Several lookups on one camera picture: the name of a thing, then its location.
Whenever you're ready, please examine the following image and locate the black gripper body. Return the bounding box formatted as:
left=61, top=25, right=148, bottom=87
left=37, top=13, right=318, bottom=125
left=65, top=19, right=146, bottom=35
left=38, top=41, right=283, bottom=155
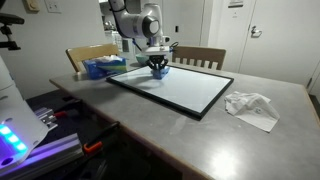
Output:
left=149, top=54, right=168, bottom=65

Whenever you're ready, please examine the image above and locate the blue cloth towel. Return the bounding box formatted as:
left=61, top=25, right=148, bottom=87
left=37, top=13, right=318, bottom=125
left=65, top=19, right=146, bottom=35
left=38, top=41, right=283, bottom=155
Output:
left=152, top=66, right=171, bottom=80

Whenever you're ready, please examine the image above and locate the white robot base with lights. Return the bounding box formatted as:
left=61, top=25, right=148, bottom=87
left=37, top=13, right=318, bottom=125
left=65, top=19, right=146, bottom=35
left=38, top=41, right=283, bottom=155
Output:
left=0, top=54, right=50, bottom=176

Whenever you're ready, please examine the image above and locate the black framed whiteboard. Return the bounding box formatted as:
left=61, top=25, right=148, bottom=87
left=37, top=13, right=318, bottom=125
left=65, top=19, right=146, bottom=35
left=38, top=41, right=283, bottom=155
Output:
left=105, top=62, right=235, bottom=120

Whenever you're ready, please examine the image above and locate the green bowl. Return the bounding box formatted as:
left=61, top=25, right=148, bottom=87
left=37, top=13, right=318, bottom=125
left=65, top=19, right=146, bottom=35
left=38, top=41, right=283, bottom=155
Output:
left=134, top=53, right=150, bottom=67

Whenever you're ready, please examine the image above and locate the white kitchen stove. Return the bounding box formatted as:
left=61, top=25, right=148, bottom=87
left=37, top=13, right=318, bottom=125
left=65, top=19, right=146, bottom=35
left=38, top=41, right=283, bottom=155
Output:
left=111, top=30, right=136, bottom=61

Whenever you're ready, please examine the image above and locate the dark brown wooden chair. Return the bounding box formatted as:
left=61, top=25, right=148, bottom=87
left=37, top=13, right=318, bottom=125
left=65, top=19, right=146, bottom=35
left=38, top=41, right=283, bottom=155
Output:
left=171, top=45, right=227, bottom=71

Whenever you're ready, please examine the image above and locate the white facial tissue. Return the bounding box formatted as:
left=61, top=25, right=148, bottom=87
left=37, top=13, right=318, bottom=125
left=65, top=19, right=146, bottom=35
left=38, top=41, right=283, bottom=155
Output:
left=94, top=54, right=124, bottom=64

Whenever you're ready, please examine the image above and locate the blue cardboard tissue box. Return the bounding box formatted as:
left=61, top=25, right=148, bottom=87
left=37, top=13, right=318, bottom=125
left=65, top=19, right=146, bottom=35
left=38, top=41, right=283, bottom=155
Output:
left=82, top=56, right=129, bottom=81

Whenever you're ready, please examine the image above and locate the light wooden chair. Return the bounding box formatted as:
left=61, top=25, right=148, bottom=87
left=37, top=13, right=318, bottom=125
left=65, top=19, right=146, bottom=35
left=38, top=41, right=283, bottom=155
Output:
left=65, top=43, right=120, bottom=74

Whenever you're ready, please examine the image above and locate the crumpled white paper napkin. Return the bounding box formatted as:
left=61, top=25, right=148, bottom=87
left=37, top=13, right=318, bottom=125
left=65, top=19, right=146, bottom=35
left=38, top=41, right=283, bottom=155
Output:
left=223, top=91, right=280, bottom=133

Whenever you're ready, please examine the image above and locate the white door with lever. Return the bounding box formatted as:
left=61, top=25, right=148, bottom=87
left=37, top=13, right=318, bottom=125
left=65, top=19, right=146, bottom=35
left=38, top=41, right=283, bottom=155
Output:
left=238, top=0, right=320, bottom=86

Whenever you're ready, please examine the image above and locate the beige round thermostat dial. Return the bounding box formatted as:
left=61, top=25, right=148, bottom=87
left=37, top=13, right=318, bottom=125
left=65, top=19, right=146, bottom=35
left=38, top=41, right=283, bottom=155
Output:
left=21, top=0, right=40, bottom=14

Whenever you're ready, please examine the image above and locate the white wrist mount plate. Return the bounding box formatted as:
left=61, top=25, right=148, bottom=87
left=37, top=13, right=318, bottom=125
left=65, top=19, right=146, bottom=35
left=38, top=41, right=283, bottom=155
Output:
left=141, top=45, right=172, bottom=56

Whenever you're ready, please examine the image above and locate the short black looped cable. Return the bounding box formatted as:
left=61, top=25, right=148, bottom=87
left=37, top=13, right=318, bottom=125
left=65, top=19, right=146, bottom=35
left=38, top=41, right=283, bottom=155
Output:
left=169, top=41, right=180, bottom=54

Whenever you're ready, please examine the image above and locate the long black blue cable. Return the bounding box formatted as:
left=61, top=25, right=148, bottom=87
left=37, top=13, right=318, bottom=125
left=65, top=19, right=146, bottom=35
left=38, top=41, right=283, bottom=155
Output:
left=131, top=37, right=145, bottom=53

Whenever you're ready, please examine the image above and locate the white wall sign plate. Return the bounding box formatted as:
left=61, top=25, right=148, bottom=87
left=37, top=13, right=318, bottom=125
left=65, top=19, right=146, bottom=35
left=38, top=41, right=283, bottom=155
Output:
left=227, top=0, right=245, bottom=9

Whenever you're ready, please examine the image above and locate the silver door lever handle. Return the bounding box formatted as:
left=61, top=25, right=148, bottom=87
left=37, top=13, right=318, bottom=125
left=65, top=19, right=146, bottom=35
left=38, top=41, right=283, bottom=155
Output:
left=250, top=25, right=263, bottom=38

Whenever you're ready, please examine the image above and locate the black clamp orange handle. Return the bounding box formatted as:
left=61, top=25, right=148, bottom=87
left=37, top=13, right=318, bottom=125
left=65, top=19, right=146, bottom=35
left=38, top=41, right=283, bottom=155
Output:
left=82, top=120, right=122, bottom=156
left=53, top=98, right=83, bottom=119

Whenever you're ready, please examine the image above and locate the silver metal bracket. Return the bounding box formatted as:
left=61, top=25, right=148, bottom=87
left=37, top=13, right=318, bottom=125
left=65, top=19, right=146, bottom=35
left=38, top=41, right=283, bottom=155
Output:
left=33, top=107, right=58, bottom=132

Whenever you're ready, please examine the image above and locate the aluminium extrusion rail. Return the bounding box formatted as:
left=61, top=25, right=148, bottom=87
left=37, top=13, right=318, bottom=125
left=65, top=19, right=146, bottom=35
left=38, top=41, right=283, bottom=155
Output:
left=0, top=132, right=84, bottom=180

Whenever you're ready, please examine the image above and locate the black camera on mount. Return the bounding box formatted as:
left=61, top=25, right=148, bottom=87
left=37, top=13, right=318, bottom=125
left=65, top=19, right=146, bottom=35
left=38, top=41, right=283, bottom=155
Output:
left=0, top=12, right=25, bottom=52

